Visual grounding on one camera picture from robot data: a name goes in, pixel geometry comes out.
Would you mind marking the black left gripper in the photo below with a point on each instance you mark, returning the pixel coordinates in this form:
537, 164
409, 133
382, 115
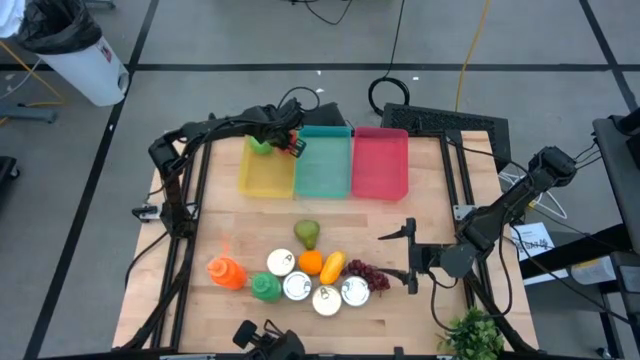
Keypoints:
277, 122

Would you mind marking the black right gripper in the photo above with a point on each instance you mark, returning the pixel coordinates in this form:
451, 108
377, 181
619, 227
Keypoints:
427, 257

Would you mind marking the purple grape bunch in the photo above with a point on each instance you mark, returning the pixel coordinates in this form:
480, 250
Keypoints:
370, 276

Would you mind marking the green bell pepper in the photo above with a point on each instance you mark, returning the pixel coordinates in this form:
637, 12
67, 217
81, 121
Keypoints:
260, 146

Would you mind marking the silver tin can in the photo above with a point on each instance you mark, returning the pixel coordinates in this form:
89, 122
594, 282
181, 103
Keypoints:
281, 262
355, 290

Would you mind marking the yellow mango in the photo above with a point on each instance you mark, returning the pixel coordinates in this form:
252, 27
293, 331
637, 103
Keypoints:
332, 268

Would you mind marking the green pear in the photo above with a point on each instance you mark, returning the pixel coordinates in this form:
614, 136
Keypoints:
307, 232

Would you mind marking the blue label tin can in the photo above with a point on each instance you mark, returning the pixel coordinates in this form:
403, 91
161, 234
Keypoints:
327, 300

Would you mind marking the orange fruit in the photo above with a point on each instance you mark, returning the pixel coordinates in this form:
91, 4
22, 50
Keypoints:
311, 262

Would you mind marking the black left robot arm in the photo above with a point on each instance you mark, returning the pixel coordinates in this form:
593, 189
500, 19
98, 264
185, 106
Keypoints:
175, 150

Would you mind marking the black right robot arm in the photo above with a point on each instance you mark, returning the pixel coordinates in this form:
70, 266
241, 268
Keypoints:
500, 207

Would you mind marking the teal translucent plastic bin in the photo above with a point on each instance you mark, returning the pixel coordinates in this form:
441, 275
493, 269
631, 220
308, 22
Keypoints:
322, 165

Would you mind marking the yellow translucent plastic bin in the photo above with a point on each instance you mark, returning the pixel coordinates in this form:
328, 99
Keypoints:
265, 175

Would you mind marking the red translucent plastic bin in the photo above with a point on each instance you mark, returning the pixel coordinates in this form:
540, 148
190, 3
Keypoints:
380, 165

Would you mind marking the green plant in white pot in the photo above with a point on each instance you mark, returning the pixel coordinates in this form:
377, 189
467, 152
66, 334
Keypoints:
472, 335

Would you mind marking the printed paper sheet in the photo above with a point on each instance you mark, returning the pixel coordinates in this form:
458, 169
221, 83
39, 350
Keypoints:
532, 242

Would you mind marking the black perforated metal case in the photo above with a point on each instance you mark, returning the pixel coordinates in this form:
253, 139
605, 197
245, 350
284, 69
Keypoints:
440, 120

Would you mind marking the white trash can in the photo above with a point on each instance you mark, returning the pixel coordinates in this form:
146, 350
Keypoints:
90, 75

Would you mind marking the dark grey desk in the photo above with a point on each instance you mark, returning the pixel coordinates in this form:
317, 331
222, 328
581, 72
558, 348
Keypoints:
617, 175

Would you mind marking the black trash bag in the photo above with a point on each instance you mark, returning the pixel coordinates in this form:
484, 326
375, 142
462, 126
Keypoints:
57, 25

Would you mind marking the grey floor stand foot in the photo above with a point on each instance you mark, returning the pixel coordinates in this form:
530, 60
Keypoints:
30, 114

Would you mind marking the white cloth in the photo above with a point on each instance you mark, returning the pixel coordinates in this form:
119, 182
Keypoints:
10, 17

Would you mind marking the black aluminium table frame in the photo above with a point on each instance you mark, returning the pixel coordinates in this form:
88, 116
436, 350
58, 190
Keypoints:
435, 133

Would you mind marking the black camera device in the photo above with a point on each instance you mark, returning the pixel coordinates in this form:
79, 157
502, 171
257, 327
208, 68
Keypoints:
275, 345

